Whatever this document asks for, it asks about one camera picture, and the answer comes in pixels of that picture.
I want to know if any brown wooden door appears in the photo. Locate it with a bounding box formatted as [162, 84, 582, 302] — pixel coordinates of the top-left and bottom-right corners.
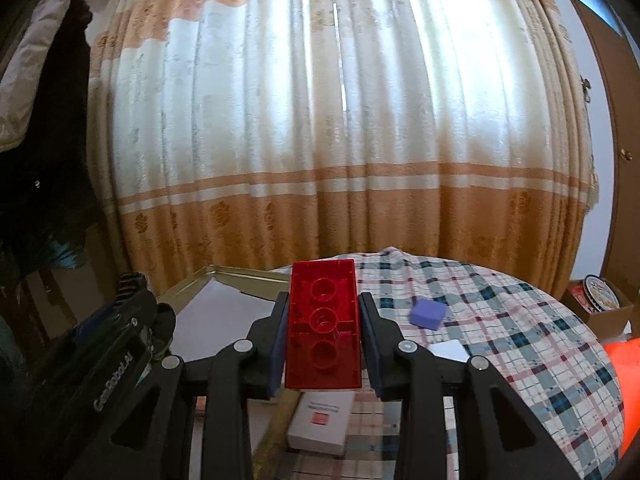
[570, 0, 640, 291]

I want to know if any round cookie tin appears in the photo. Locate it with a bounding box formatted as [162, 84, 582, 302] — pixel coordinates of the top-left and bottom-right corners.
[582, 275, 621, 313]

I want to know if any dark cloth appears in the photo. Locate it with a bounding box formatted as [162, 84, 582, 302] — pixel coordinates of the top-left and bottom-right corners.
[0, 0, 126, 311]

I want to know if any cardboard box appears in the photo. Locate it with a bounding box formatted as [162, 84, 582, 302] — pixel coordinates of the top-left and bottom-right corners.
[562, 277, 635, 343]

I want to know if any red plastic brick box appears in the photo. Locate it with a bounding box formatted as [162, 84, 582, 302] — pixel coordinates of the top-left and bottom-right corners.
[284, 259, 363, 391]

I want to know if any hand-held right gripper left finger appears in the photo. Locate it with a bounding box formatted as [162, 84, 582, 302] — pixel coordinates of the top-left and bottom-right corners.
[64, 292, 292, 480]

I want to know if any cream and orange curtain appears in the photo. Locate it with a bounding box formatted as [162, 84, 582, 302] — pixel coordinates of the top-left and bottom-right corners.
[85, 0, 601, 296]

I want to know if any orange cushion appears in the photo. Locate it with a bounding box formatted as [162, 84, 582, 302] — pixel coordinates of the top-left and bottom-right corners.
[602, 335, 640, 456]

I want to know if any gold metal tin box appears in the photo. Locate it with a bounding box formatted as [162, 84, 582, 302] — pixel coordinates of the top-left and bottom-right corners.
[152, 264, 303, 468]

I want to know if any purple cube box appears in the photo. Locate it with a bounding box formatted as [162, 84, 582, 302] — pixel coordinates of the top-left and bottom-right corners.
[409, 298, 447, 329]

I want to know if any white cube box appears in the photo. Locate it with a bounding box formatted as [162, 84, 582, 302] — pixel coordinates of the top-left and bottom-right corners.
[430, 340, 473, 361]

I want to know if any white foam liner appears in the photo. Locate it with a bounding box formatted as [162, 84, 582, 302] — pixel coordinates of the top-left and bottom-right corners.
[172, 280, 286, 361]

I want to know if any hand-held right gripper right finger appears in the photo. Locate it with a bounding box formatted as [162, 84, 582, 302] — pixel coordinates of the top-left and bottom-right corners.
[358, 291, 587, 480]

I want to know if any white box with red label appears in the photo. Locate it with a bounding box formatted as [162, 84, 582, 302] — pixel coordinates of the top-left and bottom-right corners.
[286, 391, 356, 457]

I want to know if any curtain tieback tassel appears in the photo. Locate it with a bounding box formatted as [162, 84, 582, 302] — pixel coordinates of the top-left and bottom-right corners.
[580, 77, 601, 211]

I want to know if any round table with plaid cloth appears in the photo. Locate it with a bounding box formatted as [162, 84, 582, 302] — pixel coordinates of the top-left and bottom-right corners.
[250, 247, 626, 480]

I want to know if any white hanging garment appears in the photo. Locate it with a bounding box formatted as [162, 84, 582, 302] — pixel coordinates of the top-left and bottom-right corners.
[0, 0, 83, 151]

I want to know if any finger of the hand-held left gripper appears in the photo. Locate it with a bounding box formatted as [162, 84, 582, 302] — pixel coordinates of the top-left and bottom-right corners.
[149, 304, 177, 361]

